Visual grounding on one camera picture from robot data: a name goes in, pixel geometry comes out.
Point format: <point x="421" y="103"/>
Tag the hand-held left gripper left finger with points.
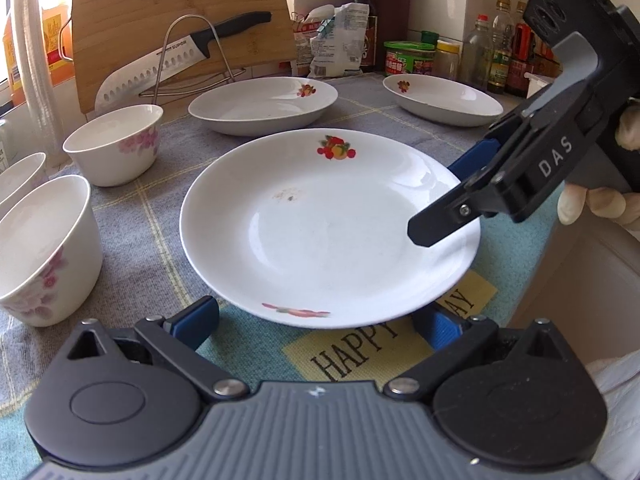
<point x="192" y="322"/>

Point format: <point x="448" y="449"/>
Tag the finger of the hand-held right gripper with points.
<point x="445" y="215"/>
<point x="475" y="157"/>

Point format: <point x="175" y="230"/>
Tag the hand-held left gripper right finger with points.
<point x="440" y="327"/>

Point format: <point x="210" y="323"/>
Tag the white fruit-print plate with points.
<point x="325" y="240"/>
<point x="440" y="100"/>
<point x="260" y="105"/>

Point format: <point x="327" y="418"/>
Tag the white floral bowl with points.
<point x="45" y="260"/>
<point x="20" y="175"/>
<point x="110" y="155"/>

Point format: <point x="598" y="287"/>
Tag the person's right hand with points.
<point x="575" y="205"/>

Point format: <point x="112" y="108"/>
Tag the white plastic container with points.
<point x="537" y="82"/>

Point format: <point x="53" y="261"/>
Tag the red-labelled soy sauce bottle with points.
<point x="520" y="50"/>

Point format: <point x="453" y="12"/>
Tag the clear red-capped bottle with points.
<point x="477" y="60"/>

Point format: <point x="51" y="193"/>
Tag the yellow-lidded jar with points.
<point x="447" y="62"/>

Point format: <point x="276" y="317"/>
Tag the green-labelled condiment bottle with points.
<point x="501" y="35"/>

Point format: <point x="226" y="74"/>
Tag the grey checked table mat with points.
<point x="150" y="220"/>

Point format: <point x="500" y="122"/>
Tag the green-lidded jar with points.
<point x="407" y="60"/>

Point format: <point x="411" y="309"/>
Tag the dark red knife holder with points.
<point x="395" y="15"/>

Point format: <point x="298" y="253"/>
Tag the white and blue food bag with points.
<point x="340" y="45"/>

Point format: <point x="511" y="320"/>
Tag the person's light jacket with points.
<point x="620" y="410"/>

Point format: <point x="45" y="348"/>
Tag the red and white food bag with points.
<point x="302" y="45"/>

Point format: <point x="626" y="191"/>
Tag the clear plastic wrap roll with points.
<point x="35" y="60"/>

